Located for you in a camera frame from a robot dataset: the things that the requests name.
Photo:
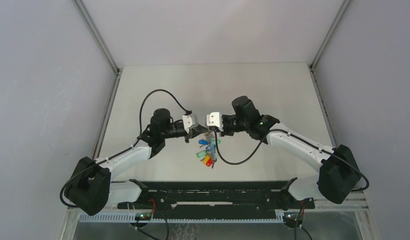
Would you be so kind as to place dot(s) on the white slotted cable duct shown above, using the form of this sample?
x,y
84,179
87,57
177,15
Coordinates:
x,y
125,217

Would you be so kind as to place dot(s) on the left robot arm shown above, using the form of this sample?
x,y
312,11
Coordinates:
x,y
91,186

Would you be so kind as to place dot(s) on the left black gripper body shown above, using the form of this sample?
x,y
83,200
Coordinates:
x,y
172,132

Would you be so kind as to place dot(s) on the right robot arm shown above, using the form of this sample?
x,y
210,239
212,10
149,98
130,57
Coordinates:
x,y
337,173

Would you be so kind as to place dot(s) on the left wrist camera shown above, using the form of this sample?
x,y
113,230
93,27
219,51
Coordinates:
x,y
189,122

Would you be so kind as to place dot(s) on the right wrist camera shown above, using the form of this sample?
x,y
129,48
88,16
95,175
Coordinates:
x,y
214,120

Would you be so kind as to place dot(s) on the black mounting base rail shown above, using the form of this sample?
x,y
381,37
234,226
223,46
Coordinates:
x,y
200,199

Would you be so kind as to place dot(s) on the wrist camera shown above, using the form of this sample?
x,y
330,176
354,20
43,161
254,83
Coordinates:
x,y
214,120
189,122

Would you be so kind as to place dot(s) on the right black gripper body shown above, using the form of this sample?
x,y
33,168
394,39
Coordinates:
x,y
232,125

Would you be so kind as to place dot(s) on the blue keyring with keys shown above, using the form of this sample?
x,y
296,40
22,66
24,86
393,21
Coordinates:
x,y
207,154

